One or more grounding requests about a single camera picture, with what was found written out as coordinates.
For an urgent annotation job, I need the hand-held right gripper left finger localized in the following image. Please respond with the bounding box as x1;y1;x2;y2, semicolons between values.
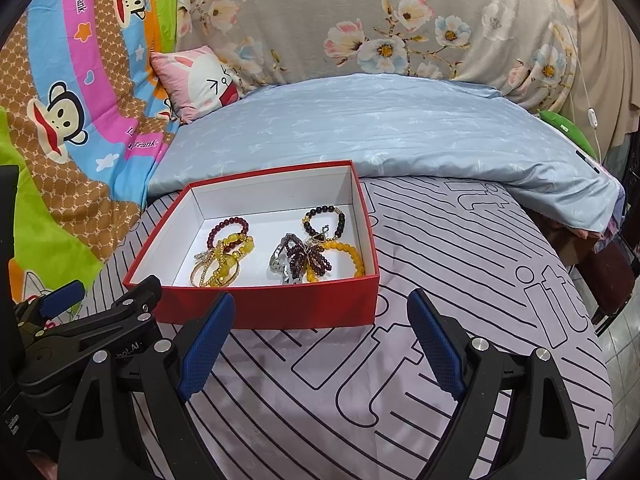
57;292;236;480

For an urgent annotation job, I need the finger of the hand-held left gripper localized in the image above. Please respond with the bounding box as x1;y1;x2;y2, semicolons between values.
25;276;162;361
15;280;85;328

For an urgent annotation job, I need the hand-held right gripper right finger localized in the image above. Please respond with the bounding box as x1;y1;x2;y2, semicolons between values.
407;290;586;480

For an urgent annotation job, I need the red cardboard box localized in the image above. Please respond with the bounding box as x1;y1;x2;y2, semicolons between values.
122;159;379;331

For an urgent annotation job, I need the chunky yellow stone bracelet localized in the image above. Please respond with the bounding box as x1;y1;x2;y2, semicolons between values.
200;234;256;288

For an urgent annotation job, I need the silver link bracelet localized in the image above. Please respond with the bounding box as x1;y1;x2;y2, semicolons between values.
270;234;306;285

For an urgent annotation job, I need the dark purple bead ornament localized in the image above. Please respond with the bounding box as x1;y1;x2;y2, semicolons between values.
280;240;333;281

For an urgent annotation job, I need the gold bangle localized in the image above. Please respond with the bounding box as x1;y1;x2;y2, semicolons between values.
190;255;221;288

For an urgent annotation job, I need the striped grey bedsheet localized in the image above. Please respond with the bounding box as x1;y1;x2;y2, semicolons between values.
75;172;613;480

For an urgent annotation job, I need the monkey printed blanket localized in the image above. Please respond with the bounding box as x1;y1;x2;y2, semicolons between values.
0;0;183;311

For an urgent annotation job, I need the dark red stool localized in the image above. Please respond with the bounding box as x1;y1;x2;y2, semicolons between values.
575;245;638;326

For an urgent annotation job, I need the light blue quilt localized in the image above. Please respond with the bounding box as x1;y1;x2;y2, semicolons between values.
147;73;623;241

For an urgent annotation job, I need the pink cartoon pillow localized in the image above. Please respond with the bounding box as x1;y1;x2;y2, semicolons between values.
150;46;244;125

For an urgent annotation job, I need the green plush object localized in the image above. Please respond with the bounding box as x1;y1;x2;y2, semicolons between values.
537;110;598;161

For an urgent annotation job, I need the grey floral quilt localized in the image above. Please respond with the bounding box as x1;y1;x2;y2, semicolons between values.
177;0;581;113

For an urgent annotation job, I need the beige curtain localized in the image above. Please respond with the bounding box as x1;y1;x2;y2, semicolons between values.
570;0;640;136

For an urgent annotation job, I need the dark red bead bracelet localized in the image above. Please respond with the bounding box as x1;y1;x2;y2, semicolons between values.
207;216;248;256

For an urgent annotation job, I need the smooth yellow bead bracelet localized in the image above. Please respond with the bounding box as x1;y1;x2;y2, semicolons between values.
305;240;365;283

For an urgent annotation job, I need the black and gold bead bracelet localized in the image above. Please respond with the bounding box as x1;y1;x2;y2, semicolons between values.
301;206;347;241

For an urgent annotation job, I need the white cable with switch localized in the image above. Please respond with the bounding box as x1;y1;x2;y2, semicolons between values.
550;10;601;161

